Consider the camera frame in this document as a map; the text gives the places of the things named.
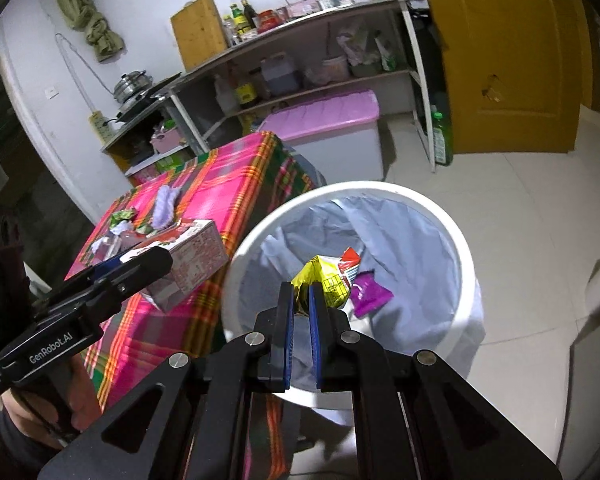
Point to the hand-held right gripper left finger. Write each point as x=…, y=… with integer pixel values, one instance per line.
x=287, y=320

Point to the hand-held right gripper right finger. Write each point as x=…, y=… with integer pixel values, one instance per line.
x=319, y=330

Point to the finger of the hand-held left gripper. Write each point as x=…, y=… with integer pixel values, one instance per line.
x=107, y=266
x=150, y=265

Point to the pink printed tissue box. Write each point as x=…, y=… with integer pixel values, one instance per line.
x=195, y=260

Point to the white round waste bin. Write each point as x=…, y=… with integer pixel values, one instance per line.
x=237, y=300

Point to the white foam fruit net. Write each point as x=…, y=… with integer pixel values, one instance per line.
x=164, y=210

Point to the yellow snack wrapper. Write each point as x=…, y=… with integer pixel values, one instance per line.
x=325, y=272

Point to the person's left forearm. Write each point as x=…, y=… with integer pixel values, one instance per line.
x=5, y=455

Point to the person's left hand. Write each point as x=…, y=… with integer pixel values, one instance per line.
x=89, y=395

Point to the crumpled clear plastic wrapper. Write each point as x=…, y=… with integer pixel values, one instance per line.
x=112, y=245

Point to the green snack wrapper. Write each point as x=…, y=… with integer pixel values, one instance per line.
x=122, y=217

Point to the purple snack wrapper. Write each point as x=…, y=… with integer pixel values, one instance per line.
x=370, y=295

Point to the red white snack wrapper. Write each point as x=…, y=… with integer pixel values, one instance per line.
x=351, y=260

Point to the pink snack bag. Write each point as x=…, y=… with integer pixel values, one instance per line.
x=144, y=174

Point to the green snack bag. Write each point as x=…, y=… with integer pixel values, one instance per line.
x=170, y=163

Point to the pale blue bin liner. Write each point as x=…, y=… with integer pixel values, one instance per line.
x=405, y=260

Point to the pink plaid tablecloth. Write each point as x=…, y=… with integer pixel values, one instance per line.
x=230, y=185

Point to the pink plastic basket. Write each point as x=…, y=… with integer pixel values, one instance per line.
x=169, y=141

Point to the small shelf unit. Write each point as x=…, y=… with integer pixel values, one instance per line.
x=130, y=131

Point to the yellow power strip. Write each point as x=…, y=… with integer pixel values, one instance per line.
x=100, y=127

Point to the black induction cooker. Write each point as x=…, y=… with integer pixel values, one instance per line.
x=145, y=104

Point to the yellow cooking oil bottle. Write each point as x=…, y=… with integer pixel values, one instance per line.
x=250, y=122

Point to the steel steamer pot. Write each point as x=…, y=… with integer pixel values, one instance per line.
x=132, y=87

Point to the white plastic bottle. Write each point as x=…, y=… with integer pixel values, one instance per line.
x=225, y=97

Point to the dark bottle with yellow label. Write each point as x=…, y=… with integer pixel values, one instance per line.
x=246, y=92

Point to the blue plastic jerry can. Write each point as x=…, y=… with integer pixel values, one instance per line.
x=280, y=75

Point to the wooden cutting board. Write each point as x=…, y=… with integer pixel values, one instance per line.
x=200, y=35

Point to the green hanging cloth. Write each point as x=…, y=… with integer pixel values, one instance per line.
x=97, y=30

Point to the clear seasoning bottle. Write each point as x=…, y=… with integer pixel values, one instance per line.
x=228, y=30

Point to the round plastic bowl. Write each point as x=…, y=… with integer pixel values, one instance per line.
x=336, y=67

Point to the green capped yellow label bottle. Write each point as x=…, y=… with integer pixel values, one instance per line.
x=238, y=21

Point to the large white shelf unit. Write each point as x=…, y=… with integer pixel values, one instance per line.
x=290, y=35

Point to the dark sauce bottle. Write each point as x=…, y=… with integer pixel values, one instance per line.
x=251, y=14

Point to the red jar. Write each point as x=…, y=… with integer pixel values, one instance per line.
x=267, y=19

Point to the crumpled plastic bag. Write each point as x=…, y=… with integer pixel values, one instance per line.
x=360, y=47

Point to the white appliance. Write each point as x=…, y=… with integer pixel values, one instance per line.
x=597, y=385

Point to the pink utensil box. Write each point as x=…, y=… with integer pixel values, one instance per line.
x=304, y=9

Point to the yellow wooden door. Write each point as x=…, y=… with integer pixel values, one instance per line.
x=505, y=60

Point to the white wall socket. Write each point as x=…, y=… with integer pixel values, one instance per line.
x=53, y=93

